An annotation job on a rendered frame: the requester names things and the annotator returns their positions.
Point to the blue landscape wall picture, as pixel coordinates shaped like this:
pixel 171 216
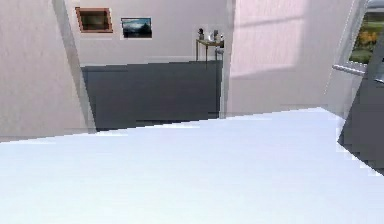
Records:
pixel 136 28

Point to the small grey bottle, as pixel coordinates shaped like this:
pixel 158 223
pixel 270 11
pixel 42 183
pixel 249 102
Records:
pixel 216 35

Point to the small tan side table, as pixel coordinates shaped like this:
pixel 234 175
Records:
pixel 206 42

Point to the dark small figurine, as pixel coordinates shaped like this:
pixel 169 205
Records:
pixel 201 33

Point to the brown framed wall picture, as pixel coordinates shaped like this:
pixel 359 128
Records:
pixel 94 20

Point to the window with garden view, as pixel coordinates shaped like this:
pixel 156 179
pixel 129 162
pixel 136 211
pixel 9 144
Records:
pixel 366 40

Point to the small white cup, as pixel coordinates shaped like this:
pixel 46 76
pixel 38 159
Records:
pixel 211 37

